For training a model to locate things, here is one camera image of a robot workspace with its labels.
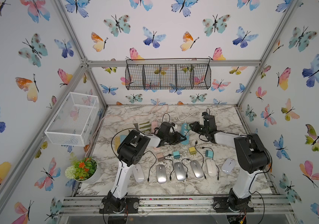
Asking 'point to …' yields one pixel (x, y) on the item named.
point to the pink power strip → (154, 124)
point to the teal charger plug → (176, 155)
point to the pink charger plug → (160, 157)
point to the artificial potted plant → (86, 170)
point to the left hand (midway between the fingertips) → (186, 137)
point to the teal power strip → (184, 132)
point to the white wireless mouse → (138, 173)
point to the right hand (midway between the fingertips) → (191, 123)
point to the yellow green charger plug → (192, 150)
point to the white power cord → (189, 113)
